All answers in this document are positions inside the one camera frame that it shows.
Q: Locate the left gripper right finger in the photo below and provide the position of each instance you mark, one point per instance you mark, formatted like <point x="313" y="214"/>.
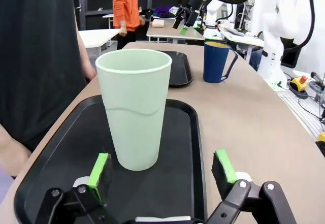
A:
<point x="223" y="173"/>

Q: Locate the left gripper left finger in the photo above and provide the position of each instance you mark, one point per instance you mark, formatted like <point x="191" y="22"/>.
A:
<point x="97" y="178"/>

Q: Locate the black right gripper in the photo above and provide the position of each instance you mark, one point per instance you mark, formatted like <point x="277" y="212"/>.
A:
<point x="195" y="1"/>

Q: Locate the pale green plastic cup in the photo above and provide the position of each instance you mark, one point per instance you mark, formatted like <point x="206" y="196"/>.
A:
<point x="132" y="94"/>

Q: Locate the person left forearm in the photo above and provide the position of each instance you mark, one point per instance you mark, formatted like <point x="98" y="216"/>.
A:
<point x="85" y="53"/>

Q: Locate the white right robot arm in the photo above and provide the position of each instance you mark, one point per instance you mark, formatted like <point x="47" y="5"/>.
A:
<point x="271" y="31"/>

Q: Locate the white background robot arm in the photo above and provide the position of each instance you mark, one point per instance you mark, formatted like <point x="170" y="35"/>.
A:
<point x="213" y="18"/>

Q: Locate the person right hand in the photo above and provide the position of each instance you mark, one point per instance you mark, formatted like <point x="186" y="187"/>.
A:
<point x="14" y="153"/>

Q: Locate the person left hand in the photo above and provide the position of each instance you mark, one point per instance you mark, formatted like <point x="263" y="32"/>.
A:
<point x="91" y="72"/>

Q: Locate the purple cloth pile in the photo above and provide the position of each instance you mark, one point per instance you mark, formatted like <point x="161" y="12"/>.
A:
<point x="162" y="11"/>

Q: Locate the beige background table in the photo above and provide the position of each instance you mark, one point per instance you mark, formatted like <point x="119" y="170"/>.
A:
<point x="165" y="32"/>

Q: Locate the brown paper roll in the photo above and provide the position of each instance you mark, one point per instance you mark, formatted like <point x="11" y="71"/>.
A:
<point x="158" y="23"/>

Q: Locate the black plastic tray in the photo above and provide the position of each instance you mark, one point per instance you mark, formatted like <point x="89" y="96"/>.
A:
<point x="180" y="69"/>
<point x="63" y="145"/>

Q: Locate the blue mug yellow inside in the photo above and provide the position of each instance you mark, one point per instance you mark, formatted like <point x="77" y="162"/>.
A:
<point x="214" y="61"/>

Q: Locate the person in orange hoodie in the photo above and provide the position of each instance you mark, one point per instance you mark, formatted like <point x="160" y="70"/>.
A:
<point x="127" y="10"/>

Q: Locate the white background table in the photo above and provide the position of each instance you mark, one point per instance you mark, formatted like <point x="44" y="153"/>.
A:
<point x="99" y="37"/>

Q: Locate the yellow emergency stop button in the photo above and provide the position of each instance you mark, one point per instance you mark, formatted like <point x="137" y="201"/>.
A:
<point x="300" y="83"/>

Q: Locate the person torso black t-shirt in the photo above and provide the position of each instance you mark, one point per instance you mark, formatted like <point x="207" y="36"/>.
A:
<point x="38" y="56"/>

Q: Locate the aluminium base plate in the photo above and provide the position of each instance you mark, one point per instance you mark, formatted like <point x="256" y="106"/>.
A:
<point x="304" y="117"/>

